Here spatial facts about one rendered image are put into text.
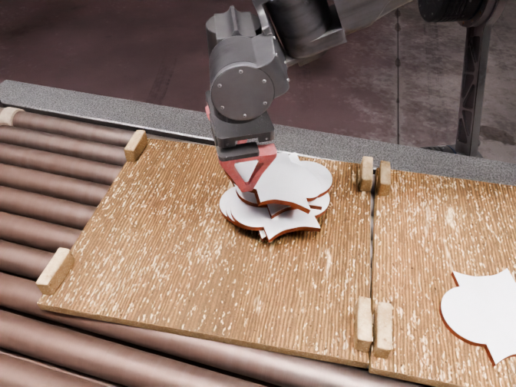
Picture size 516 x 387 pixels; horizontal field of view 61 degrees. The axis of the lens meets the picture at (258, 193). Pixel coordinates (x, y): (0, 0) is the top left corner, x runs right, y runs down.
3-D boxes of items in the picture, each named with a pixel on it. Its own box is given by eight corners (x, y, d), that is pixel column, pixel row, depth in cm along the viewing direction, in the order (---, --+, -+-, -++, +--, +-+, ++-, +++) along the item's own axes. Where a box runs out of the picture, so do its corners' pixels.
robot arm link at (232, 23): (258, 0, 46) (203, 3, 45) (266, 28, 41) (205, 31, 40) (259, 61, 51) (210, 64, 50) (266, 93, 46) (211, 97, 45)
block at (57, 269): (64, 259, 60) (57, 246, 58) (77, 260, 59) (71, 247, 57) (41, 296, 55) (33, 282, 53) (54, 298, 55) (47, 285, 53)
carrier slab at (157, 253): (142, 143, 80) (140, 137, 79) (369, 171, 75) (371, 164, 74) (40, 309, 56) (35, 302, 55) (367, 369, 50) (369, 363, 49)
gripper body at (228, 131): (219, 152, 49) (213, 94, 44) (206, 103, 56) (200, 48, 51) (275, 143, 50) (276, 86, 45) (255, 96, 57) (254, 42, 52)
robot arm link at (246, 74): (326, 38, 48) (299, -39, 43) (354, 93, 40) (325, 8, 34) (229, 82, 51) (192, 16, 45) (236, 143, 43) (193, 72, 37)
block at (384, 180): (376, 171, 72) (380, 158, 71) (388, 173, 72) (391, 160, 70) (376, 196, 68) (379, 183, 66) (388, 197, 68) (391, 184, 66)
